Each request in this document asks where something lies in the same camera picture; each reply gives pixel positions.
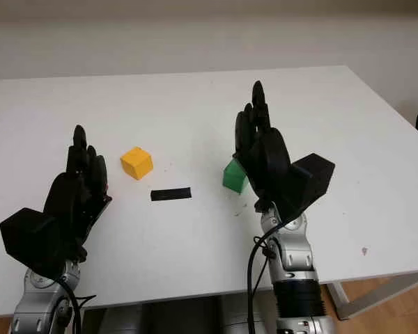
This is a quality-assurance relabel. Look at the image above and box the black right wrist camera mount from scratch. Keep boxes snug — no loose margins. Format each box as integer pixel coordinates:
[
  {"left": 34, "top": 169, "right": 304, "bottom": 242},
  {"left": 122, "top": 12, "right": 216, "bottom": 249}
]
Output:
[{"left": 280, "top": 152, "right": 336, "bottom": 225}]

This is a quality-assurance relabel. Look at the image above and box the grey robot lower body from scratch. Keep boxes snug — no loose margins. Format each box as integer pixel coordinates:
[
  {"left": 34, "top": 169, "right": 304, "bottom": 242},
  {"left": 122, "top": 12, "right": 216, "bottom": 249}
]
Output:
[{"left": 83, "top": 295, "right": 279, "bottom": 334}]

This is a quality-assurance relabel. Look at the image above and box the black tape strip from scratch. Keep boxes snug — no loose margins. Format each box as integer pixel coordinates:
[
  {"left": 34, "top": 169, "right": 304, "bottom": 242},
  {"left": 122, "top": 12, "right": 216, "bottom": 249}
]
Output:
[{"left": 150, "top": 186, "right": 192, "bottom": 202}]

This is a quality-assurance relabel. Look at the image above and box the yellow cube block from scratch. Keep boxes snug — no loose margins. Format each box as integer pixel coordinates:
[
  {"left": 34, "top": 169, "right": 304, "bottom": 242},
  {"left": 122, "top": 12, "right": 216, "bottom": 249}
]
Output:
[{"left": 120, "top": 146, "right": 154, "bottom": 181}]

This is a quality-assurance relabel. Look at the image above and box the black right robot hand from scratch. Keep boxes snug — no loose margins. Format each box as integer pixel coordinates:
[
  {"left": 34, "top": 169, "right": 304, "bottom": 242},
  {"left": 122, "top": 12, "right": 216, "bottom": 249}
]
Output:
[{"left": 232, "top": 80, "right": 293, "bottom": 214}]

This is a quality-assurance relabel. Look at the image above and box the white table leg frame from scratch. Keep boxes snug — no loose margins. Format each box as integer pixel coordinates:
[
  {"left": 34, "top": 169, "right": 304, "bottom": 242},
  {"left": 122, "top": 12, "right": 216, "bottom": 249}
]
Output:
[{"left": 325, "top": 271, "right": 418, "bottom": 320}]

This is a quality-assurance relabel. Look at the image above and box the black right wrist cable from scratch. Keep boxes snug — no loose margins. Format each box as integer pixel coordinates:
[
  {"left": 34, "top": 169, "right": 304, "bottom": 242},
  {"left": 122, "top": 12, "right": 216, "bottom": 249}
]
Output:
[{"left": 247, "top": 222, "right": 290, "bottom": 334}]

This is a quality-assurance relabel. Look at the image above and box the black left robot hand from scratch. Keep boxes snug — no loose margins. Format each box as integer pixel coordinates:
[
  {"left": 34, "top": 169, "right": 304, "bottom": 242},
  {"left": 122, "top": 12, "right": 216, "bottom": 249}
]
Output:
[{"left": 42, "top": 125, "right": 114, "bottom": 264}]

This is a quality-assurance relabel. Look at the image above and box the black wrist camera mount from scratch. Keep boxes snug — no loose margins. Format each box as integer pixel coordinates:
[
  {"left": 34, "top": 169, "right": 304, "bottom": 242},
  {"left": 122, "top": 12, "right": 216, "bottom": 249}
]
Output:
[
  {"left": 0, "top": 207, "right": 69, "bottom": 280},
  {"left": 280, "top": 152, "right": 336, "bottom": 225}
]

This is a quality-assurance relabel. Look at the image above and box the green cube block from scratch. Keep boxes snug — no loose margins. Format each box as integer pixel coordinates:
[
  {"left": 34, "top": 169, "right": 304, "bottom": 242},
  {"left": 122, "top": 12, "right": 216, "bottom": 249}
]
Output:
[{"left": 222, "top": 158, "right": 250, "bottom": 194}]

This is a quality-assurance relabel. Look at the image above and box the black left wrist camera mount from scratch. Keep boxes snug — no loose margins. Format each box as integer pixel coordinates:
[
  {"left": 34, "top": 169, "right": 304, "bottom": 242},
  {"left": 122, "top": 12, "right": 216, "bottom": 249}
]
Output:
[{"left": 0, "top": 207, "right": 69, "bottom": 280}]

